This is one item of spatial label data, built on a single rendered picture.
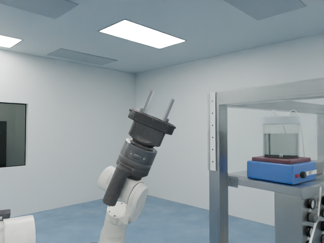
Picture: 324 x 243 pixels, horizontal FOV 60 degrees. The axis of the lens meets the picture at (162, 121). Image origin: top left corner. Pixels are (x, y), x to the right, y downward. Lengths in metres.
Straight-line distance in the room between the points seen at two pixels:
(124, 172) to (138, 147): 0.07
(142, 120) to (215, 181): 0.65
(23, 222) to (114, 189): 0.23
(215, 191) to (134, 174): 0.63
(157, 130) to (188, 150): 5.06
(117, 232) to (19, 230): 0.34
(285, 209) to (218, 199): 0.27
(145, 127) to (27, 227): 0.33
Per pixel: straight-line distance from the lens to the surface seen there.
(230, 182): 1.28
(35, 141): 5.70
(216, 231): 1.31
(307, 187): 1.16
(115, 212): 0.80
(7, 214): 0.57
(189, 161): 5.75
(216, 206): 1.28
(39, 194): 5.85
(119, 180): 0.68
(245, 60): 5.15
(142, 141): 0.69
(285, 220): 1.18
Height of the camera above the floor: 1.54
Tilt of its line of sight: 2 degrees up
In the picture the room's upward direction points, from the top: straight up
